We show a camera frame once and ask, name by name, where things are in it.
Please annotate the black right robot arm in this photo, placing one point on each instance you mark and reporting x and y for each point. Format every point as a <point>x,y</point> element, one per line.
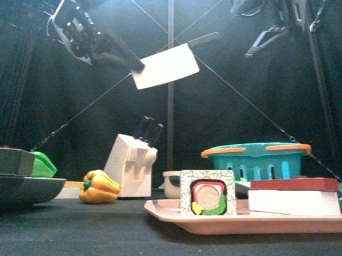
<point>242,6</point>

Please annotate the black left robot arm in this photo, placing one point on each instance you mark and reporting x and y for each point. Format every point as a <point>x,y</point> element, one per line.
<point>31,11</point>

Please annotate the white toy knife block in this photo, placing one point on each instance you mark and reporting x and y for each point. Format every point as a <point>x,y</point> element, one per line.
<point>128,166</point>

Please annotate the green toy food piece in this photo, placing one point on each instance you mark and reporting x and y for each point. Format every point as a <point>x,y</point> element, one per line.
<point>43,165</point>

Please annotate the dark toy box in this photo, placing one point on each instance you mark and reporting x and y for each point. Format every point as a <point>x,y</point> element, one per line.
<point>15,161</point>

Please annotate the yellow toy bell pepper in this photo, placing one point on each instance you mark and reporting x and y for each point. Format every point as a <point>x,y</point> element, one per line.
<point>100,188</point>

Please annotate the white toy bowl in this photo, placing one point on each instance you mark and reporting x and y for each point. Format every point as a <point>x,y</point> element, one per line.
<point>171,185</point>

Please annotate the toy butter block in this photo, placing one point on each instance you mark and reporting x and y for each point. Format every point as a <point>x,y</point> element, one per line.
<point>71,190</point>

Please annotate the patterned box with food picture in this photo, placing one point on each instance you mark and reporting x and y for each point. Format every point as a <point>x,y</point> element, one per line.
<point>187,186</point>

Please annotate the red and white box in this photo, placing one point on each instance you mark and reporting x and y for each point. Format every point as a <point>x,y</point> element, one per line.
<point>294,196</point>

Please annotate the pink serving tray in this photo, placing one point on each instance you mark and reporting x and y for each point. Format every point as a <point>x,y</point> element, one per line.
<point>231,221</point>

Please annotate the slanted black frame pole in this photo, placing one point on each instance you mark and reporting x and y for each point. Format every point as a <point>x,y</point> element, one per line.
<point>318,83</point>

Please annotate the vertical metal frame pole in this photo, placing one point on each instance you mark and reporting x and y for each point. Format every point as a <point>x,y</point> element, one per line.
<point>170,116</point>

